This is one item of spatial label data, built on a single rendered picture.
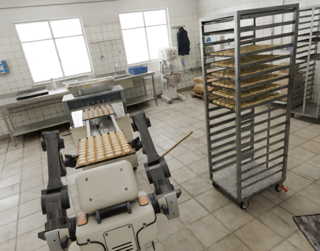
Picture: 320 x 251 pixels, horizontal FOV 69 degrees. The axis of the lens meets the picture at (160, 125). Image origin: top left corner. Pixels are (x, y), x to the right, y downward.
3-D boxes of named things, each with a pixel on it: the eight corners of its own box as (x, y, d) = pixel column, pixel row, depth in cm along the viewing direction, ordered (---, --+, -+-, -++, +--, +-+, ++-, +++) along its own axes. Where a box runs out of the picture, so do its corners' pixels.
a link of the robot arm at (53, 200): (46, 216, 87) (62, 212, 89) (45, 190, 92) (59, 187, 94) (50, 222, 94) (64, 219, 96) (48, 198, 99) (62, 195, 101)
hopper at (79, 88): (70, 94, 294) (67, 83, 289) (113, 85, 308) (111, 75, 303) (69, 99, 269) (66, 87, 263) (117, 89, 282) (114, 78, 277)
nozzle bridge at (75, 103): (71, 120, 307) (63, 95, 294) (124, 108, 324) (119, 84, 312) (70, 128, 277) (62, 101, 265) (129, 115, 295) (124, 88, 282)
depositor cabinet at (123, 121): (85, 148, 423) (73, 103, 392) (124, 138, 440) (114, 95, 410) (87, 187, 308) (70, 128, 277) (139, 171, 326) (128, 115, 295)
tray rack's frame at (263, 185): (240, 210, 229) (238, 10, 163) (209, 184, 273) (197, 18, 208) (286, 187, 251) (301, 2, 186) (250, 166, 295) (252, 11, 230)
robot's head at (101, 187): (140, 196, 82) (130, 156, 87) (80, 215, 77) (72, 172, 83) (139, 200, 95) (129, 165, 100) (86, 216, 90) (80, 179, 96)
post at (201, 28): (211, 180, 266) (200, 18, 204) (209, 179, 268) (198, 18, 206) (213, 179, 267) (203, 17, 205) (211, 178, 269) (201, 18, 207)
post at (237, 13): (239, 202, 227) (237, 10, 165) (237, 200, 229) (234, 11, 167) (241, 201, 228) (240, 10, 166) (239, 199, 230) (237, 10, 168)
